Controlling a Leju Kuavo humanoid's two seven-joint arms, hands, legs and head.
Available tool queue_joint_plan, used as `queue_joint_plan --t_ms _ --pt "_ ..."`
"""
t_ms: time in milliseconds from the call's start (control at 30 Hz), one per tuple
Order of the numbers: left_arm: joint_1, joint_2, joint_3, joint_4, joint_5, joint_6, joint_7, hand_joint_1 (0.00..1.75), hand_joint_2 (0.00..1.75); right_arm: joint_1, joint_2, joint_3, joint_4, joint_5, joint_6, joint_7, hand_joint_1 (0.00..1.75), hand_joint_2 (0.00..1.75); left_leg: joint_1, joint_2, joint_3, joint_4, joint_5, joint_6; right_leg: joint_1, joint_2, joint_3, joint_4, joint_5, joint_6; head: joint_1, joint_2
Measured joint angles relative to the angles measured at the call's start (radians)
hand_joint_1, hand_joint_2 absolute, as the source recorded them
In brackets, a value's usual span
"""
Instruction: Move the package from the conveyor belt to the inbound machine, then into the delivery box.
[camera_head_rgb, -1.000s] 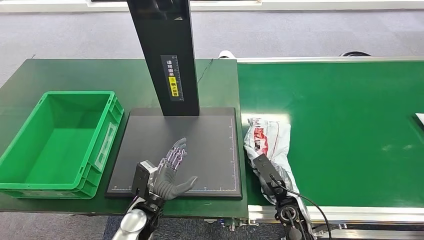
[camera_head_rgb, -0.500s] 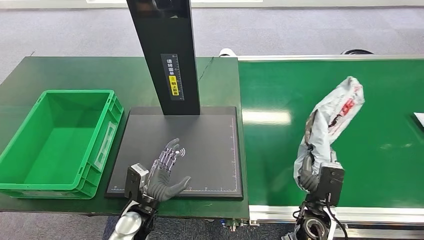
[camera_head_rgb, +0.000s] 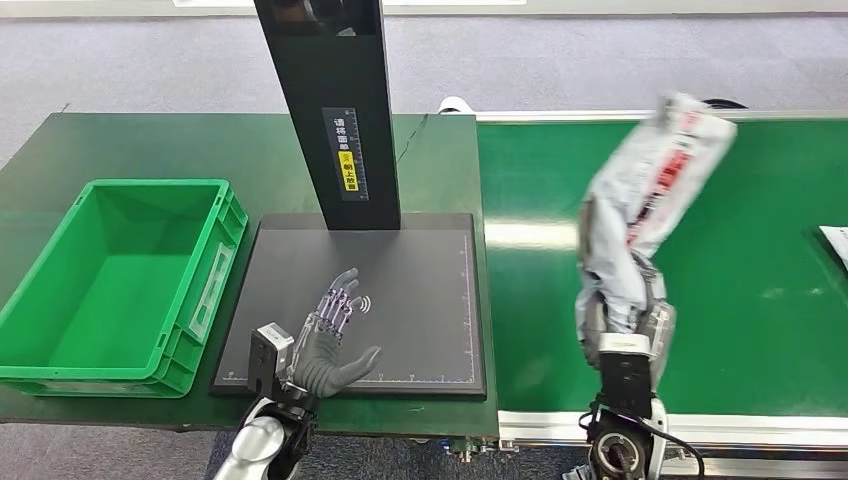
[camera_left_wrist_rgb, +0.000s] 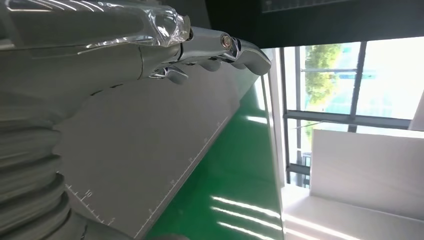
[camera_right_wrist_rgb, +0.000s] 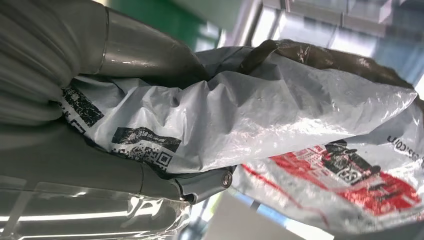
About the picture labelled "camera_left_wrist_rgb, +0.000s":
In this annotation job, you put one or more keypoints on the white partition board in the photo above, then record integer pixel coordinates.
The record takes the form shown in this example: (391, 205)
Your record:
(364, 172)

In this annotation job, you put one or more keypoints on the grey window frame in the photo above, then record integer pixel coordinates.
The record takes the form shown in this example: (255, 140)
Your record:
(354, 96)

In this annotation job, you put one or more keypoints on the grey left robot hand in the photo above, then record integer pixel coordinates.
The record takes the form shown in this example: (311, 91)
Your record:
(82, 59)

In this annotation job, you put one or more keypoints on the black scanner base plate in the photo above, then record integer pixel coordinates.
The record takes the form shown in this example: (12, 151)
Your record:
(132, 149)

